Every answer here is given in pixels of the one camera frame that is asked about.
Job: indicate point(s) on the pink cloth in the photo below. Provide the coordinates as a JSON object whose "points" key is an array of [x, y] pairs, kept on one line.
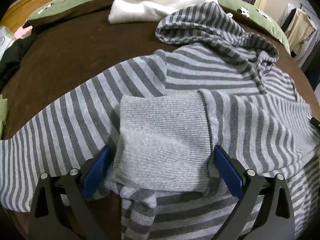
{"points": [[22, 33]]}

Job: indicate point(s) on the green panda pattern duvet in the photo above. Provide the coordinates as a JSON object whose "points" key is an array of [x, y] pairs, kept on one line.
{"points": [[240, 11]]}

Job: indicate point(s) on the light green cloth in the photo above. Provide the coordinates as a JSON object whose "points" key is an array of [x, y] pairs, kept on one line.
{"points": [[3, 113]]}

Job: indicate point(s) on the clothes rack with hanging clothes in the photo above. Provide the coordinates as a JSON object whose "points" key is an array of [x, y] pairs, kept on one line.
{"points": [[301, 32]]}

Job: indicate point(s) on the white pillow with bear print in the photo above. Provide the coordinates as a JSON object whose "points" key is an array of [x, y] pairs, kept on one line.
{"points": [[6, 39]]}

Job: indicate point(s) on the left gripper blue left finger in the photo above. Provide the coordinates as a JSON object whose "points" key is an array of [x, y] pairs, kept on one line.
{"points": [[48, 217]]}

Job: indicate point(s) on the wooden headboard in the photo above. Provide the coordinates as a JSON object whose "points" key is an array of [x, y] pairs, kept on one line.
{"points": [[18, 13]]}

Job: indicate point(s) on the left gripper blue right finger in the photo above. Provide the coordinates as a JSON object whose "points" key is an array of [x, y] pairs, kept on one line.
{"points": [[275, 218]]}

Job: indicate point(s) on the grey striped hooded sweater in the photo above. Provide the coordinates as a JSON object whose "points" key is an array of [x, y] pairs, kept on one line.
{"points": [[163, 114]]}

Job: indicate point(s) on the black garment on bed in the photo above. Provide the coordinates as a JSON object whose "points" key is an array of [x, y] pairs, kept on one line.
{"points": [[12, 57]]}

